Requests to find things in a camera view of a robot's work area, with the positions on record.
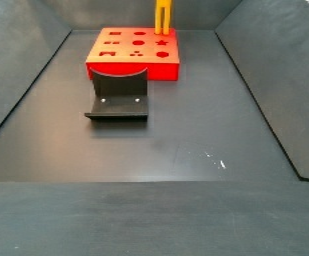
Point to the yellow square-circle peg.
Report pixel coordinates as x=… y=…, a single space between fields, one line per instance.
x=162 y=16

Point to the black curved holder bracket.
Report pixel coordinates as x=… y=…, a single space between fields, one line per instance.
x=120 y=96

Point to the red shape-sorting block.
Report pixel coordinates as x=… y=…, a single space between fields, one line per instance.
x=126 y=50

